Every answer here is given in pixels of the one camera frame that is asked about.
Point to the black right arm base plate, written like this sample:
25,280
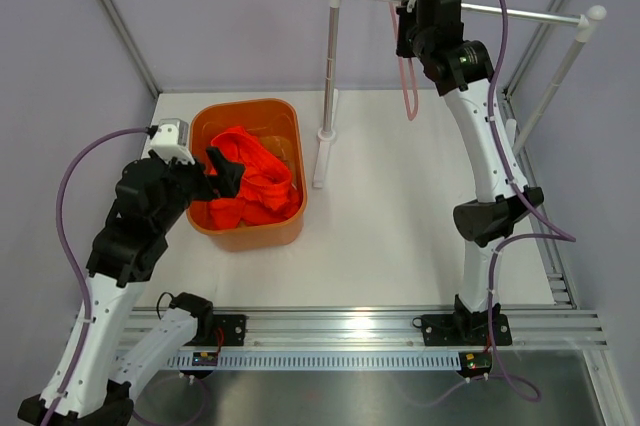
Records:
453,330

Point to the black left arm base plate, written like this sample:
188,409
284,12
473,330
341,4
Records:
227,330

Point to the white slotted cable duct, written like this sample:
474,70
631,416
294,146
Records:
317,361

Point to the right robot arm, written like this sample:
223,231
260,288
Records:
462,76

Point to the white and metal clothes rack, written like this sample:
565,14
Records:
585,26

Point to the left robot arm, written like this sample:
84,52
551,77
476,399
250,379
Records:
91,386

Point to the orange shorts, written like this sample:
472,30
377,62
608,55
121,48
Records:
267,194

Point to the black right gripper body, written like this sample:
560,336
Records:
411,41

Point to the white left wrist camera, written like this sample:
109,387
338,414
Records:
169,141

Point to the orange plastic basket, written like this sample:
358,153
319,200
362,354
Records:
274,123

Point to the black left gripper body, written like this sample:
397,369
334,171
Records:
188,182

